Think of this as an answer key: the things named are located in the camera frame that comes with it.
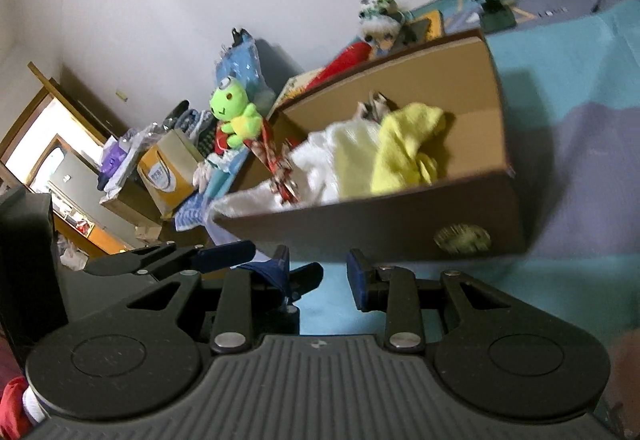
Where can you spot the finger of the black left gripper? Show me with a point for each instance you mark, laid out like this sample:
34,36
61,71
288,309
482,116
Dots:
162,261

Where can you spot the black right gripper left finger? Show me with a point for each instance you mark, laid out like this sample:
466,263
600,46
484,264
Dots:
259,299

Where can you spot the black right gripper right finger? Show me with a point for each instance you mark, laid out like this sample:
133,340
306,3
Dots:
391,290

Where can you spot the red cloth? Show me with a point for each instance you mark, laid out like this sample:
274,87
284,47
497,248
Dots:
14,423

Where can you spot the yellow cloth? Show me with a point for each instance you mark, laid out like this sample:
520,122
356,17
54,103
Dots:
399,163

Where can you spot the tan tissue box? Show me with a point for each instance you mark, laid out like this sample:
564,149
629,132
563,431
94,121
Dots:
166,170

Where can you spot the brown cardboard box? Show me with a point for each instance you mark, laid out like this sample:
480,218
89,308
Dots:
471,210

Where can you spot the white towel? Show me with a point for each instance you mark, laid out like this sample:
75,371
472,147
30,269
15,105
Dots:
332,165

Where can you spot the green frog plush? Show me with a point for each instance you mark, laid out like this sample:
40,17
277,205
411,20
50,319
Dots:
239,120

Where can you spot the grey patterned sock bundle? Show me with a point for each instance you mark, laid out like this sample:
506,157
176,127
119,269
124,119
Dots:
375,108

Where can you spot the blue plastic bag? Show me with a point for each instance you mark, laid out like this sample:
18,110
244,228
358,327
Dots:
241,61

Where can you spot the yellow children's book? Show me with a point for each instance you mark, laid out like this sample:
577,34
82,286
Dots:
294,87

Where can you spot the red plush cylinder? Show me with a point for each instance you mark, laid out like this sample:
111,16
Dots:
354,55

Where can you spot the panda plush toy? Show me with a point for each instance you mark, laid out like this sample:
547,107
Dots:
382,24

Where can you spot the orange picture book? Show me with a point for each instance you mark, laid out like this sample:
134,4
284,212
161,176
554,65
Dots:
437,24

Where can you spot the red braided rope toy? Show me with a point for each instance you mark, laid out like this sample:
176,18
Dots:
277,162

